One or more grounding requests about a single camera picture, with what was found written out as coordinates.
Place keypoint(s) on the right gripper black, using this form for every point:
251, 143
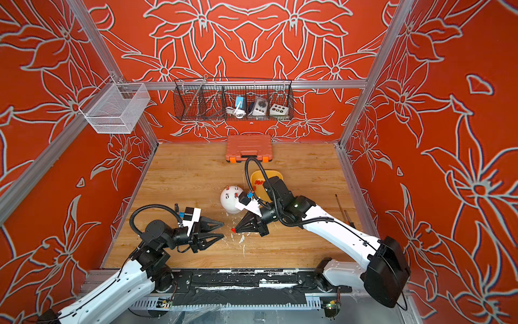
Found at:
247, 227

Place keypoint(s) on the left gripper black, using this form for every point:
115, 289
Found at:
197, 240

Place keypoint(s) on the white dome with screws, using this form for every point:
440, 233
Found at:
229, 198

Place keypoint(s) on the yellow plastic tray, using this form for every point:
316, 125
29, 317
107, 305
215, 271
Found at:
257, 180

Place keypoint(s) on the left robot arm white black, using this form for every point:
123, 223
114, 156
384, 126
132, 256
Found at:
144, 272

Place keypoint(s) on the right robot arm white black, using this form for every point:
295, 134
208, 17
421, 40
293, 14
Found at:
381, 268

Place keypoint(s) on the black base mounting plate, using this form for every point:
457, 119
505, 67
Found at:
247, 287

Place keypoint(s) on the orange tool case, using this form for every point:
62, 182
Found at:
241, 147

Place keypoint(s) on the white socket block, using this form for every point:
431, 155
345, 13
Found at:
278, 111

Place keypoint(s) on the white power adapter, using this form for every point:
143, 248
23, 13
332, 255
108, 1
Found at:
259, 107

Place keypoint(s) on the blue white small box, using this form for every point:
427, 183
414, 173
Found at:
239, 103

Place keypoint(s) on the orange handled screwdriver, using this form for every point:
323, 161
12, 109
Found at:
344, 213

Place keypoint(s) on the black wire wall basket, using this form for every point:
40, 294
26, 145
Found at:
213, 99

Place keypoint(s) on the clear plastic wall bin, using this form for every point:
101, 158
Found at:
115, 109

